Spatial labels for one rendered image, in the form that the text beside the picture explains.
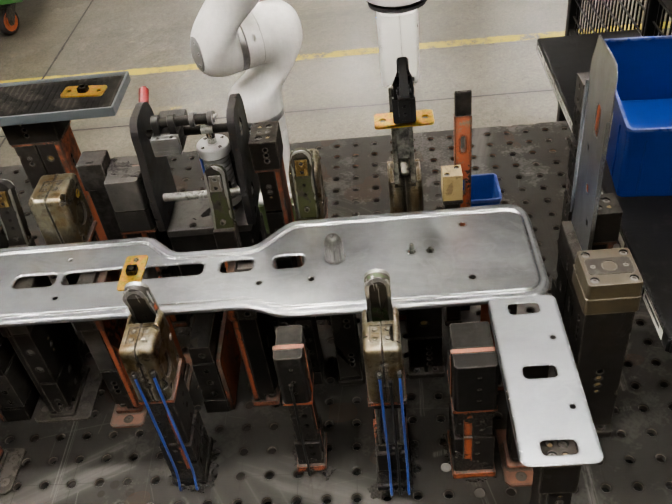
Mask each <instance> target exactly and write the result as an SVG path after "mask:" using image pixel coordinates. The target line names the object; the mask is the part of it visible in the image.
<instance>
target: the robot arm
mask: <svg viewBox="0 0 672 504"><path fill-rule="evenodd" d="M366 1H367V2H368V7H369V8H371V10H373V11H376V22H377V31H378V44H379V59H380V70H381V80H382V84H383V85H384V86H385V87H387V86H391V85H392V87H393V88H391V100H392V112H393V122H394V123H395V124H399V123H410V122H415V121H416V100H415V95H414V86H413V82H414V84H416V83H417V82H418V80H419V19H418V8H420V7H421V6H423V5H424V4H425V2H426V1H427V0H366ZM302 36H303V34H302V25H301V20H300V19H299V16H298V14H297V12H296V11H295V10H294V8H293V7H292V6H291V5H289V4H288V3H286V2H284V1H282V0H265V1H261V2H259V0H205V2H204V3H203V5H202V7H201V9H200V11H199V13H198V15H197V17H196V19H195V22H194V24H193V27H192V31H191V36H190V49H191V55H192V58H193V60H194V62H195V64H196V66H197V68H199V69H200V71H202V72H203V73H204V74H206V75H208V76H211V77H226V76H230V75H233V74H236V73H239V72H242V71H245V70H246V72H245V73H244V74H243V75H242V76H241V77H240V78H239V79H238V80H237V81H236V82H235V84H234V85H233V86H232V87H231V89H230V90H229V92H228V97H227V100H229V96H230V94H236V93H239V94H240V95H241V97H242V100H243V104H244V108H245V113H246V118H247V122H248V127H251V124H252V123H256V122H257V123H259V122H270V121H279V126H280V131H281V137H282V142H283V155H282V156H283V161H284V167H285V172H286V178H287V184H288V189H289V194H290V198H292V192H291V187H290V181H289V175H288V172H289V161H290V153H291V152H290V145H289V139H288V132H287V125H286V119H285V113H284V106H283V99H282V86H283V83H284V81H285V79H286V77H287V75H288V74H289V72H290V70H291V68H292V66H293V64H294V62H295V60H296V58H297V56H298V54H299V51H300V48H301V44H302Z"/></svg>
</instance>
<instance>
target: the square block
mask: <svg viewBox="0 0 672 504"><path fill-rule="evenodd" d="M573 268H574V269H573V275H572V283H573V292H572V300H571V307H570V314H569V322H568V329H567V336H568V340H569V343H570V346H571V350H572V353H573V356H574V359H575V363H576V366H577V369H578V372H579V376H580V379H581V382H582V386H583V389H584V392H585V395H586V399H587V402H588V405H589V409H590V412H591V415H592V418H593V422H594V425H595V428H596V431H597V435H598V437H604V436H611V435H612V428H611V425H610V424H611V421H612V417H613V412H614V407H615V403H616V398H617V394H618V393H617V390H618V389H619V384H620V380H621V375H622V371H623V366H624V362H625V357H626V352H627V348H628V343H629V339H630V333H631V329H632V325H633V320H634V316H635V312H637V311H638V310H639V306H640V300H641V297H642V287H643V279H642V277H641V275H640V272H639V270H638V268H637V266H636V263H635V261H634V259H633V256H632V254H631V252H630V250H629V249H628V248H612V249H599V250H586V251H579V252H577V254H576V260H575V264H574V265H573Z"/></svg>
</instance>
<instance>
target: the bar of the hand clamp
mask: <svg viewBox="0 0 672 504"><path fill-rule="evenodd" d="M391 88H393V87H392V85H391V86H388V95H389V109H390V113H392V100H391ZM391 138H392V152H393V166H394V179H395V184H399V168H398V159H399V158H409V159H410V171H411V173H410V176H411V182H412V183H415V182H416V175H415V156H414V138H413V127H403V128H392V129H391Z"/></svg>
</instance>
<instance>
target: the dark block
mask: <svg viewBox="0 0 672 504"><path fill-rule="evenodd" d="M248 146H249V150H250V155H251V160H252V164H253V169H254V171H255V173H257V175H258V180H259V184H260V189H261V194H262V199H263V203H264V208H265V211H266V217H267V222H268V227H269V232H270V235H271V234H273V233H274V232H276V231H277V230H278V229H280V228H281V227H283V226H284V225H286V224H288V223H291V222H294V216H293V211H292V205H291V200H290V194H289V189H288V184H287V178H286V172H285V167H284V161H283V156H282V155H283V142H282V137H281V131H280V126H279V121H270V122H259V123H257V122H256V123H252V124H251V131H250V137H249V143H248ZM276 264H277V269H282V268H295V267H301V266H302V260H301V256H295V257H282V258H277V259H276Z"/></svg>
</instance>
